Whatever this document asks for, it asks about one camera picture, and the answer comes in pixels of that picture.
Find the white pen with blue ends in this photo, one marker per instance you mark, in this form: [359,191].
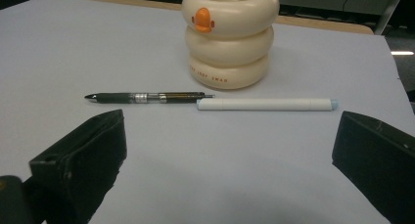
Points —
[261,104]

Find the cream duck pen holder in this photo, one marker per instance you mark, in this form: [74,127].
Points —
[228,48]

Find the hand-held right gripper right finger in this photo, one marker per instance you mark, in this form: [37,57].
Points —
[378,165]

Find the black pen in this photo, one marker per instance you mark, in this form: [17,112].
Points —
[114,98]

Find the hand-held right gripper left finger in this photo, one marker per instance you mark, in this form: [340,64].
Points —
[84,158]

